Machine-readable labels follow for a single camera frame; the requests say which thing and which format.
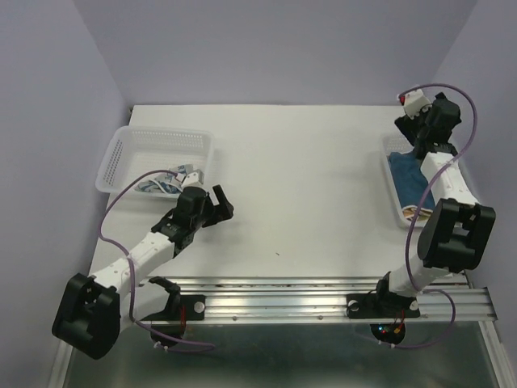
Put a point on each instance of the dark blue towel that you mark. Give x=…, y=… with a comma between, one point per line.
x=408, y=180

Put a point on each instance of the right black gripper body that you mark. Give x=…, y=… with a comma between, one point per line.
x=416, y=127

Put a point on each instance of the white blue print towel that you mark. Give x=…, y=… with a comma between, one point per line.
x=168, y=183

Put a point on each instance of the aluminium mounting rail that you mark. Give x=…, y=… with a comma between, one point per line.
x=260, y=300

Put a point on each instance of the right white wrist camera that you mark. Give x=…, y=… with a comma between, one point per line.
x=414, y=102

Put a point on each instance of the right white plastic basket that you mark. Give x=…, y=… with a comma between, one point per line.
x=450, y=184

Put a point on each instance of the left white plastic basket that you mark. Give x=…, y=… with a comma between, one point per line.
x=135, y=150

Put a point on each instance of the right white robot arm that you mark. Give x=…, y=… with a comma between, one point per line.
x=453, y=240

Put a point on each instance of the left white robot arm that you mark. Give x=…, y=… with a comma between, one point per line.
x=94, y=308

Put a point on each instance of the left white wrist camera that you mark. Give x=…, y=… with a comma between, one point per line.
x=194, y=179

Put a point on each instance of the orange pastel patterned towel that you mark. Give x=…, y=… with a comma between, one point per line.
x=411, y=211

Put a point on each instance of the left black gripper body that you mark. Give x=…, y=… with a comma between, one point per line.
x=198, y=221

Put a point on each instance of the white plastic basket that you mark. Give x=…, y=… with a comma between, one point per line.
x=135, y=150
x=450, y=184

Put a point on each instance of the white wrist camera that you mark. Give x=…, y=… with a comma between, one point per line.
x=194, y=179
x=414, y=102

